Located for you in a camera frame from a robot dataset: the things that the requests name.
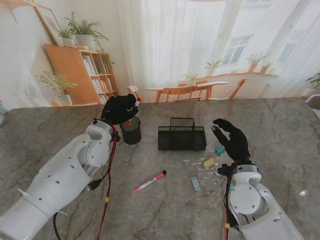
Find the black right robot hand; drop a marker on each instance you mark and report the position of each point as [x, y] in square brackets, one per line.
[236, 145]

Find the clear bottle with red cap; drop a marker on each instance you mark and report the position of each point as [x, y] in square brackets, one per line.
[2, 112]

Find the printed room scene backdrop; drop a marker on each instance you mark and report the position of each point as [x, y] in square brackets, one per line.
[175, 37]

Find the white rounded chair back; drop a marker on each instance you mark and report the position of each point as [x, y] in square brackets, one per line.
[314, 101]

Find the yellow sticky note pad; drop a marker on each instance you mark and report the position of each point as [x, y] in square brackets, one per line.
[209, 163]

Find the pink marker with black cap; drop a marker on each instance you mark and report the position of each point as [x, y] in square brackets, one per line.
[150, 181]

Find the black mesh pen cup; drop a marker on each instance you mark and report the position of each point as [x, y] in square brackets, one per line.
[132, 137]

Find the black mesh desk organizer tray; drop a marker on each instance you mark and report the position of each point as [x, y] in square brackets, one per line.
[182, 146]

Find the red marker with white label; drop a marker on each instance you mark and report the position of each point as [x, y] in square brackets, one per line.
[138, 101]

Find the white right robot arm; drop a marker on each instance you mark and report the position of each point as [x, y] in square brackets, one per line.
[247, 200]

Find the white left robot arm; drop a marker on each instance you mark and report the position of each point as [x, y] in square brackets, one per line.
[62, 175]

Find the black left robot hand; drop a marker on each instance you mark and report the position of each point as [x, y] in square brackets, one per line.
[117, 110]

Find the white eraser with teal sleeve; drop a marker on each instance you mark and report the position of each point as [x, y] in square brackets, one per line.
[195, 184]

